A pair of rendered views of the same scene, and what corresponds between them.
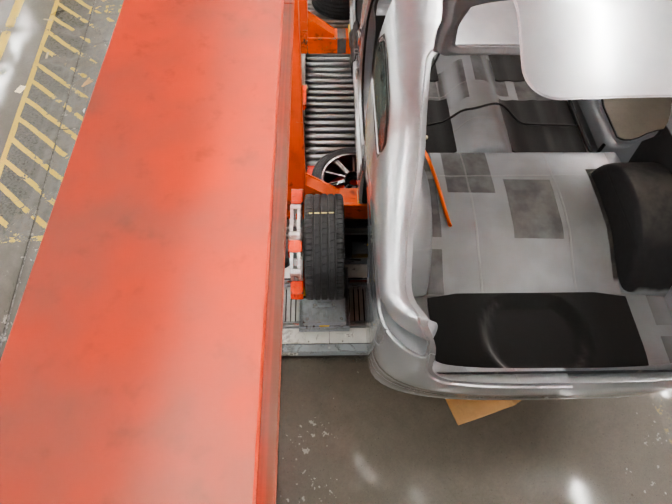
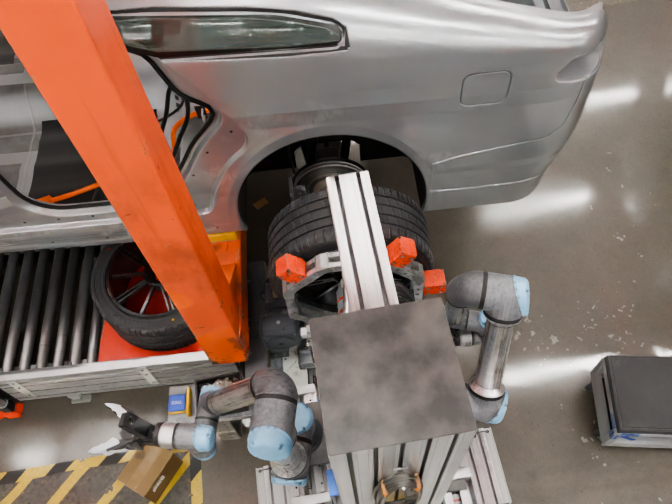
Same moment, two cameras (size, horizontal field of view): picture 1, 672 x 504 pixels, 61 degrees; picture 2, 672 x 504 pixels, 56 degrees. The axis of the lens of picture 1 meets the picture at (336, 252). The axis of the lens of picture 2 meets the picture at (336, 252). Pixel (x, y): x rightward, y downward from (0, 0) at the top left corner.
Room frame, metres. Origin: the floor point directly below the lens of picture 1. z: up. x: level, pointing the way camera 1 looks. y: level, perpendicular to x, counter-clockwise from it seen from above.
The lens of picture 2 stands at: (2.04, 1.39, 3.07)
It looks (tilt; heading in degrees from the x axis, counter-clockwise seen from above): 59 degrees down; 273
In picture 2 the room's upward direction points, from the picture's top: 7 degrees counter-clockwise
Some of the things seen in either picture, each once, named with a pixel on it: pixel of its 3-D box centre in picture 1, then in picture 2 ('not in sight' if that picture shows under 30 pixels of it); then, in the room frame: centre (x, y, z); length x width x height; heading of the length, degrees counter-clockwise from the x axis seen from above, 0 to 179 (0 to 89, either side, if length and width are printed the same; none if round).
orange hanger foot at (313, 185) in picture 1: (342, 195); (222, 259); (2.63, -0.04, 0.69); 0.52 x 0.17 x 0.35; 93
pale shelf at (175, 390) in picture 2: not in sight; (218, 401); (2.67, 0.52, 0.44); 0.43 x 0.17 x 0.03; 3
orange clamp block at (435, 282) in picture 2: (296, 290); (433, 282); (1.74, 0.22, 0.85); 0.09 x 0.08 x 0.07; 3
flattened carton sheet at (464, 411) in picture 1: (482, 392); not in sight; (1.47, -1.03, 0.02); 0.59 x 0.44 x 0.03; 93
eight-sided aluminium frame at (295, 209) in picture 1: (296, 246); (353, 291); (2.06, 0.24, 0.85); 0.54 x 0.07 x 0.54; 3
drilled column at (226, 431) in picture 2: not in sight; (222, 417); (2.70, 0.52, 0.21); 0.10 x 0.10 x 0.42; 3
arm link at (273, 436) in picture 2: not in sight; (282, 447); (2.29, 0.92, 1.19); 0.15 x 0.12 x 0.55; 82
